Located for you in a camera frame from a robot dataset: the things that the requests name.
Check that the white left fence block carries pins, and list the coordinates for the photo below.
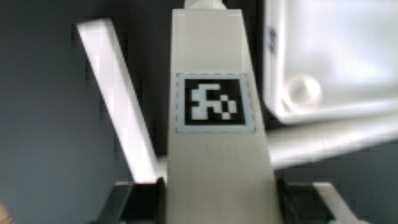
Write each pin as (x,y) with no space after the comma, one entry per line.
(115,82)

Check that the white desk top tray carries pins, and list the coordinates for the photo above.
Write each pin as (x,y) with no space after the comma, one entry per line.
(332,59)

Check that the white front fence wall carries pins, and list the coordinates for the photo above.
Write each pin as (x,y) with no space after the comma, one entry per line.
(332,140)

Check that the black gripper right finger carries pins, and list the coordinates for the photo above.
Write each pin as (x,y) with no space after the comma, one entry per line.
(314,204)

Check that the white desk leg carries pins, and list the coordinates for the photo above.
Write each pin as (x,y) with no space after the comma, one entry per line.
(221,185)

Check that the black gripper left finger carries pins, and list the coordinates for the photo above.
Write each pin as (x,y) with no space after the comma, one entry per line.
(136,204)

